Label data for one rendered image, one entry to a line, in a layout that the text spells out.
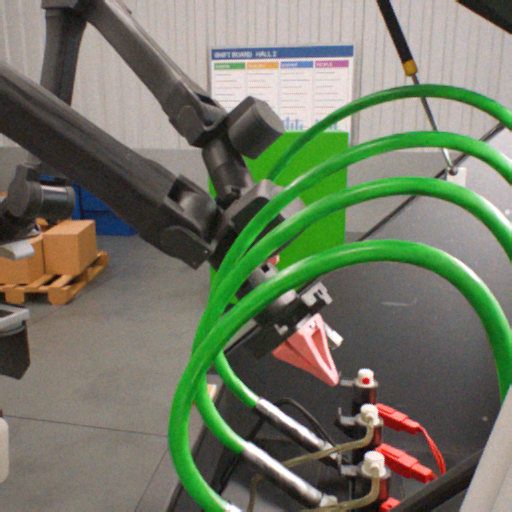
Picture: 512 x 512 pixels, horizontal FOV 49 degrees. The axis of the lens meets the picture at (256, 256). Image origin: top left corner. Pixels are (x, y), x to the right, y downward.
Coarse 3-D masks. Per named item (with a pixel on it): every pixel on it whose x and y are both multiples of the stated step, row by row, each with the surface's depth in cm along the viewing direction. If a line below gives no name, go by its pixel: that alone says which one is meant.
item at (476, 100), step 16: (368, 96) 63; (384, 96) 62; (400, 96) 61; (416, 96) 60; (432, 96) 59; (448, 96) 58; (464, 96) 57; (480, 96) 57; (336, 112) 65; (352, 112) 64; (496, 112) 56; (320, 128) 66; (304, 144) 68; (288, 160) 70; (272, 176) 71
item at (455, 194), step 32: (352, 192) 41; (384, 192) 41; (416, 192) 40; (448, 192) 40; (288, 224) 42; (256, 256) 43; (224, 288) 44; (192, 352) 46; (256, 448) 48; (288, 480) 47
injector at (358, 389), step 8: (376, 384) 62; (352, 392) 62; (360, 392) 61; (368, 392) 61; (376, 392) 61; (352, 400) 62; (360, 400) 61; (368, 400) 61; (376, 400) 62; (352, 408) 63; (360, 408) 61; (336, 416) 64; (352, 416) 63; (336, 424) 63; (344, 432) 63; (352, 432) 63; (352, 488) 65; (352, 496) 65
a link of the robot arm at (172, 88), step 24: (72, 0) 95; (96, 0) 95; (120, 0) 104; (96, 24) 96; (120, 24) 92; (120, 48) 92; (144, 48) 89; (144, 72) 89; (168, 72) 86; (168, 96) 84; (192, 96) 81; (168, 120) 84
